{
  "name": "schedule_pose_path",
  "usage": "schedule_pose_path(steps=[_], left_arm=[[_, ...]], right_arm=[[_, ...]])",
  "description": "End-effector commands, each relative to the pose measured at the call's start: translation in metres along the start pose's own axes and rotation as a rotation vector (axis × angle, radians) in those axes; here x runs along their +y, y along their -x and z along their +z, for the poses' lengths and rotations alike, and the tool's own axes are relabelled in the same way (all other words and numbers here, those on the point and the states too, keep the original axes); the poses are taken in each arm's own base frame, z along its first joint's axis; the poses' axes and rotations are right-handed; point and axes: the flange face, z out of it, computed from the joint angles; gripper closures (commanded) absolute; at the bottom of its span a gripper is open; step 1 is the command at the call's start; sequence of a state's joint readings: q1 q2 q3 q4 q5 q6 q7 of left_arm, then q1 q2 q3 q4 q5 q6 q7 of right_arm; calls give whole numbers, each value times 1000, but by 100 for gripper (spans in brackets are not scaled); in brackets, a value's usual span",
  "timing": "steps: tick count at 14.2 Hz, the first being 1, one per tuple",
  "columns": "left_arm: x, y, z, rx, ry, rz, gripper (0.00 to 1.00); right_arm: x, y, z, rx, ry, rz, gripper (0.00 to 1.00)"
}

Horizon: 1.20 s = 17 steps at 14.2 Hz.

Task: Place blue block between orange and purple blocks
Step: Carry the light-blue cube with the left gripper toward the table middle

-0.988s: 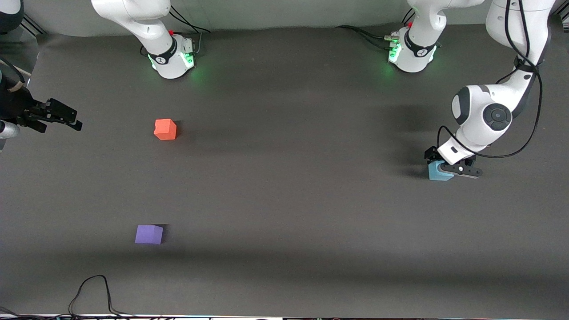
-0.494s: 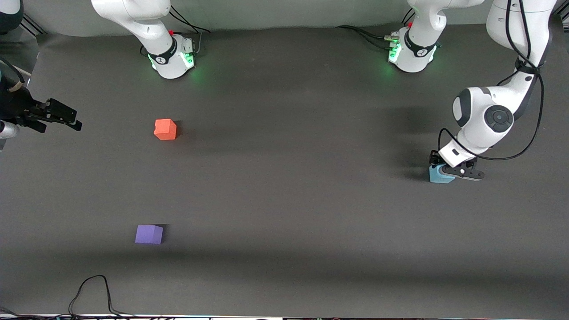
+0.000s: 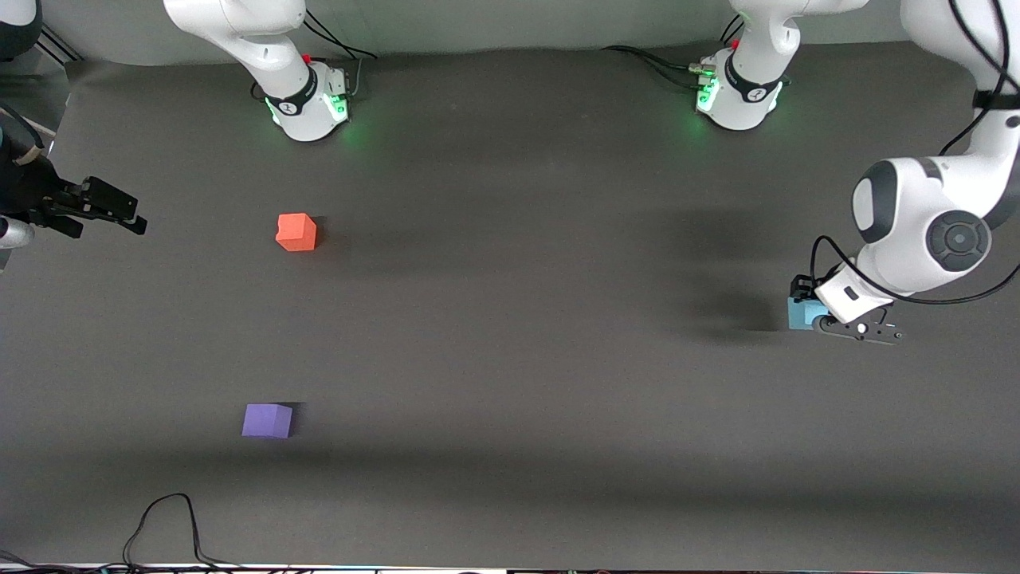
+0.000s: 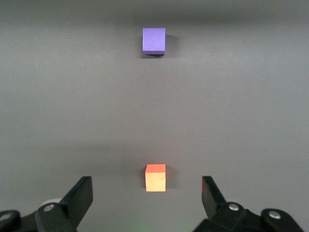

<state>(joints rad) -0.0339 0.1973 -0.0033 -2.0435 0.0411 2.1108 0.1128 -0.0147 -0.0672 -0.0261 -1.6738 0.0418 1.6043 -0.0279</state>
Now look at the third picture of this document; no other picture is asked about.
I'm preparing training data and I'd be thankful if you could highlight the blue cube block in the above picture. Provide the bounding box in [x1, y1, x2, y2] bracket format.
[787, 293, 830, 332]

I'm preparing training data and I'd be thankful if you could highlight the orange cube block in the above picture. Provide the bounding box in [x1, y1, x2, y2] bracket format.
[276, 213, 318, 253]

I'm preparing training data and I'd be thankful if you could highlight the purple cube block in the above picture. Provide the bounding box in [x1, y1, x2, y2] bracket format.
[241, 403, 294, 440]

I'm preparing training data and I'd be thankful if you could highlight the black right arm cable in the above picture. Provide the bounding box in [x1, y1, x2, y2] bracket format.
[0, 104, 47, 164]

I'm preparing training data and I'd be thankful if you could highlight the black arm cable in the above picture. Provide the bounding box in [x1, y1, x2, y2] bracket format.
[811, 0, 1020, 306]
[0, 104, 47, 164]

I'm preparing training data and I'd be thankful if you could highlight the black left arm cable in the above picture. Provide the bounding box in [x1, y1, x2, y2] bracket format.
[811, 0, 1020, 306]

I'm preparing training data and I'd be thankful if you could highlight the aluminium frame rail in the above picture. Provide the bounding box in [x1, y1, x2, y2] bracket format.
[36, 22, 85, 66]

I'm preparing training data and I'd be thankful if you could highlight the black loose table cable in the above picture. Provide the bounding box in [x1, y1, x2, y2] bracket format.
[122, 493, 240, 572]

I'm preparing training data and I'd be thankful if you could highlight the black right base cable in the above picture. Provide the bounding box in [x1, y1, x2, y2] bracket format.
[303, 10, 378, 61]

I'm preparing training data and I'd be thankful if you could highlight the black base cable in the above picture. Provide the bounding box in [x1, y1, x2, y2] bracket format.
[602, 14, 746, 90]
[303, 10, 378, 61]

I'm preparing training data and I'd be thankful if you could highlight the black left base cable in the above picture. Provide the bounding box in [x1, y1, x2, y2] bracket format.
[602, 14, 746, 90]

